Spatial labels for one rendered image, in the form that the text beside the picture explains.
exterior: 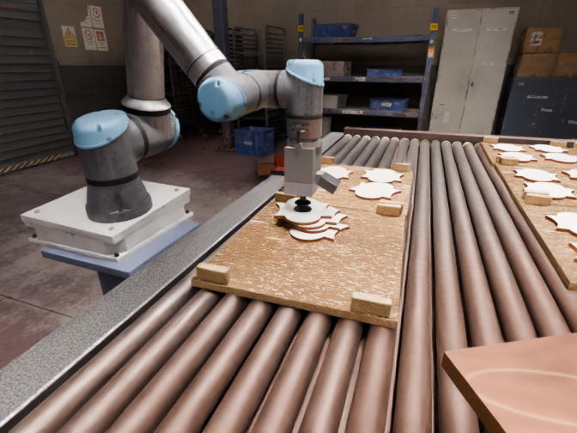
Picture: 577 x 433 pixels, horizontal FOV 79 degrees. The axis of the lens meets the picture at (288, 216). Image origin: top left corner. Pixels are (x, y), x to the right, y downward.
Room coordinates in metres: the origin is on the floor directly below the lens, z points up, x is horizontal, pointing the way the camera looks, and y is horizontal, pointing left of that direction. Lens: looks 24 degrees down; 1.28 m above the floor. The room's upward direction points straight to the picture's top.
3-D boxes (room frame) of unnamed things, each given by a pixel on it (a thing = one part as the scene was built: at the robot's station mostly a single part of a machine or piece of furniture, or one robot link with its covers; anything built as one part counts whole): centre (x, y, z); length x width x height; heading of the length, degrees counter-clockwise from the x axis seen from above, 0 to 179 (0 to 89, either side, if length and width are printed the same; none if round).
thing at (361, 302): (0.43, -0.12, 0.95); 0.06 x 0.02 x 0.03; 72
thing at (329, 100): (5.70, -0.66, 0.74); 0.44 x 0.36 x 0.20; 55
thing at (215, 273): (0.51, 0.13, 0.95); 0.06 x 0.02 x 0.03; 72
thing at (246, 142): (5.35, 0.51, 0.19); 0.50 x 0.41 x 0.37; 62
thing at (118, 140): (0.81, 0.42, 1.11); 0.13 x 0.12 x 0.14; 158
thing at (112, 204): (0.81, 0.42, 0.99); 0.15 x 0.15 x 0.10
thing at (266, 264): (0.65, -0.06, 0.93); 0.41 x 0.35 x 0.02; 162
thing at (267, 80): (0.78, 0.07, 1.23); 0.11 x 0.11 x 0.08; 68
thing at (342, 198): (1.05, -0.20, 0.93); 0.41 x 0.35 x 0.02; 160
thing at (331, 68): (5.71, -0.73, 1.20); 0.36 x 0.28 x 0.22; 57
